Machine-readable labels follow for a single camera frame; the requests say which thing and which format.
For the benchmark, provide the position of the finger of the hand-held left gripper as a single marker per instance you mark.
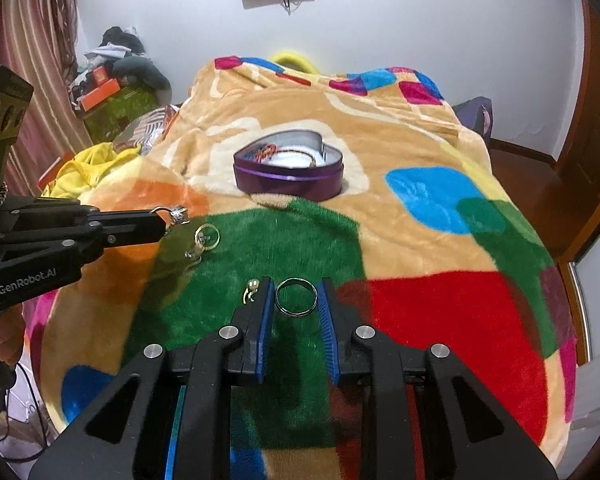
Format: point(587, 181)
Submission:
point(125, 227)
point(55, 255)

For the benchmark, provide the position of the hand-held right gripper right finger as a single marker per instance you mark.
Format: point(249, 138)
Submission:
point(327, 330)

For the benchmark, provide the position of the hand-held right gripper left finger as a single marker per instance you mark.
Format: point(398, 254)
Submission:
point(265, 330)

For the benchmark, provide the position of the purple heart-shaped tin box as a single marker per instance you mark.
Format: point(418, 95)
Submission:
point(290, 182)

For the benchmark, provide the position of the person's left hand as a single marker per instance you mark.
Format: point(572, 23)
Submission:
point(10, 337)

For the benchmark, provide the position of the small gold earring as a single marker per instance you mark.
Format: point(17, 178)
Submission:
point(252, 286)

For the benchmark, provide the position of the yellow cloth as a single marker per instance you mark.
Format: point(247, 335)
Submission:
point(85, 165)

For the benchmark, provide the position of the gold hoop earring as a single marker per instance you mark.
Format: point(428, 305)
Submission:
point(198, 246)

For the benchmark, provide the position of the striped pink curtain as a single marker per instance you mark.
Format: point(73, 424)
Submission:
point(40, 40)

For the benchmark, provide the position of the orange cardboard box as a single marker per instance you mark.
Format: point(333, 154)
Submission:
point(97, 95)

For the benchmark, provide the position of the striped patterned bag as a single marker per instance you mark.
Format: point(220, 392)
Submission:
point(152, 127)

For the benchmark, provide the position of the colourful patchwork fleece blanket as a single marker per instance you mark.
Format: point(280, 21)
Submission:
point(430, 310)

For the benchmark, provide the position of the pile of grey clothes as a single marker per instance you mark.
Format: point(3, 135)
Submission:
point(135, 62)

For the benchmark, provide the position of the purple bag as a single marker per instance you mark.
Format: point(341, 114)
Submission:
point(472, 117)

